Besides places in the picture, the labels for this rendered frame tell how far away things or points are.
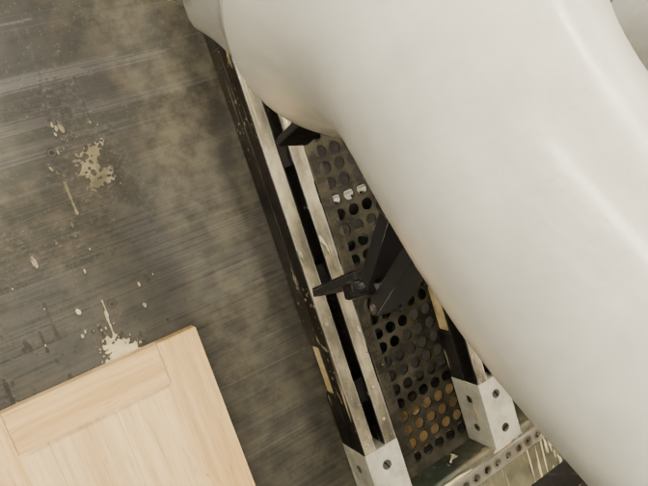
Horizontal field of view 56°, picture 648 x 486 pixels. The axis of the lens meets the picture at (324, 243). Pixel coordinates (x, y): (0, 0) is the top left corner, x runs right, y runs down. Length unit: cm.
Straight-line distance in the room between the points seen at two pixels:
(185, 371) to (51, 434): 18
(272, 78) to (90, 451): 76
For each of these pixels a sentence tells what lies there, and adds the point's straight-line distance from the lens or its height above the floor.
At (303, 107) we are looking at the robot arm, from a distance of 16.
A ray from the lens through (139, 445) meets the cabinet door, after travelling 90.
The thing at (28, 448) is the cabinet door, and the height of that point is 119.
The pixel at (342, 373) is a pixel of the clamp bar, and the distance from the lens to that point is 92.
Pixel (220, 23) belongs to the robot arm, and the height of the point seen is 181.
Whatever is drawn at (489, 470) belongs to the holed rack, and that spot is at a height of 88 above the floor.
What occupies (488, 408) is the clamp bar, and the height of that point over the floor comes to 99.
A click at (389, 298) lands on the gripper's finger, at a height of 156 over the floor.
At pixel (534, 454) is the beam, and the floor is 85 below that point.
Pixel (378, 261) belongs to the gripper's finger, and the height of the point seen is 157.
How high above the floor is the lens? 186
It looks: 40 degrees down
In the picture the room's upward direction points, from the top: straight up
